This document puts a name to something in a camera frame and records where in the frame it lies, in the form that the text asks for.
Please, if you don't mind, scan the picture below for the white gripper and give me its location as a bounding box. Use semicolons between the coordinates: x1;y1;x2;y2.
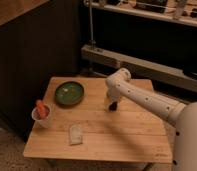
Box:
107;90;121;111

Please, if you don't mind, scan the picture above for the dark eraser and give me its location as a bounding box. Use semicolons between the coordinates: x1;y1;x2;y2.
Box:
112;103;118;111

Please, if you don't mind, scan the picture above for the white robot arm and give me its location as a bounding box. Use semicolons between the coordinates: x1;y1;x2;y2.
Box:
105;68;197;171

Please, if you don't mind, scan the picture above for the white sponge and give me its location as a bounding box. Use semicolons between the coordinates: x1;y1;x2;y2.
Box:
69;124;83;145

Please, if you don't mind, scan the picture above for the wooden table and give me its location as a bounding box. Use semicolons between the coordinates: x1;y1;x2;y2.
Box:
23;77;172;163

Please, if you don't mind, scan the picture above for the green round plate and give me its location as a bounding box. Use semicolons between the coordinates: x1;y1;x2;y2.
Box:
54;81;84;106

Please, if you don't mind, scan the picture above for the orange carrot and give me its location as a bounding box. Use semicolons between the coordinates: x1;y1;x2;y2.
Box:
36;100;47;119

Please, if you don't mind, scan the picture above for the white paper cup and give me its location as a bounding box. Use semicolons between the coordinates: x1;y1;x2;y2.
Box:
31;105;51;128

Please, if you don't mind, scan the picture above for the dark wooden cabinet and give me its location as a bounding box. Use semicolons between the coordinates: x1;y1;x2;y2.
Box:
0;0;80;140

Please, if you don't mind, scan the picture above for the metal shelf rack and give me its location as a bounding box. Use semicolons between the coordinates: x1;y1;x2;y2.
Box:
82;0;197;93

